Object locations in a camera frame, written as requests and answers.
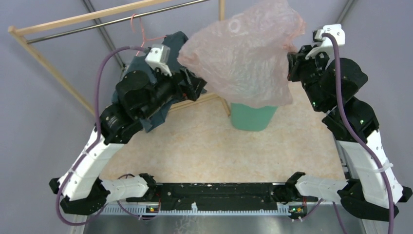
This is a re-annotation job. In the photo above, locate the metal hanging rod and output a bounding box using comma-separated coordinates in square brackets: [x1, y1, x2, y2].
[27, 0, 208, 44]

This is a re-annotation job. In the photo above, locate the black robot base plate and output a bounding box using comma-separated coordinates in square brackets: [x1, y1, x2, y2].
[126, 183, 304, 212]

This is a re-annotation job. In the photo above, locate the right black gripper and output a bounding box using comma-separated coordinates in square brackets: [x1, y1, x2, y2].
[286, 44, 331, 112]

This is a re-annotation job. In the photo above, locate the white toothed cable rail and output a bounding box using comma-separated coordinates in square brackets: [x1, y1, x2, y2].
[101, 202, 291, 216]

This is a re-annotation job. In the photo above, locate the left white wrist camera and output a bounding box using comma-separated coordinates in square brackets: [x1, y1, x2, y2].
[145, 44, 172, 77]

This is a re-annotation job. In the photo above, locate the pink clothes hanger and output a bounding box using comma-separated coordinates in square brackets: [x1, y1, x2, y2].
[130, 14, 166, 47]

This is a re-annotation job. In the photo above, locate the aluminium frame post left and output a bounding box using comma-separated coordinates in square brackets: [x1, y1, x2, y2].
[81, 0, 125, 71]

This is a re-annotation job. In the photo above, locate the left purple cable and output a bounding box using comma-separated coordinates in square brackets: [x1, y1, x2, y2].
[55, 45, 152, 227]

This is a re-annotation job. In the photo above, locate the green plastic trash bin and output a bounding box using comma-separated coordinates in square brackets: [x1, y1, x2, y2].
[230, 103, 277, 132]

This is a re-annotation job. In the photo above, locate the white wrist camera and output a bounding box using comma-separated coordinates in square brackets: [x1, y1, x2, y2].
[145, 44, 172, 77]
[305, 24, 345, 59]

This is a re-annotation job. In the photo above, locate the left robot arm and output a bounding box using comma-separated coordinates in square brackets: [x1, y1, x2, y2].
[49, 69, 206, 215]

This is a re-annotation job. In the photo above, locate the dark teal t-shirt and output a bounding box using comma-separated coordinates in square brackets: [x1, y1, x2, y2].
[112, 31, 207, 134]

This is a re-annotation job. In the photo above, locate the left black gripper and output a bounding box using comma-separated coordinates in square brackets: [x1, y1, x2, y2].
[139, 63, 208, 120]

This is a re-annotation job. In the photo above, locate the pink plastic trash bag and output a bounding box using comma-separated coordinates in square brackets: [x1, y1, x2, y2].
[177, 0, 306, 108]

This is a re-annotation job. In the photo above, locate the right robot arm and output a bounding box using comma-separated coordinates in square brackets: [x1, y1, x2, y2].
[285, 45, 413, 222]

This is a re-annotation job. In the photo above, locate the aluminium frame post right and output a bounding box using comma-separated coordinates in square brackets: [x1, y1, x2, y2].
[336, 0, 357, 24]

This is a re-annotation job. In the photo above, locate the aluminium frame post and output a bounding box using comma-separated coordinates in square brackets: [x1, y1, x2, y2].
[81, 0, 125, 71]
[336, 0, 357, 24]

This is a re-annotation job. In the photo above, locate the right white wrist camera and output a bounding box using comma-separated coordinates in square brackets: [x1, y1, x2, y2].
[305, 24, 345, 59]

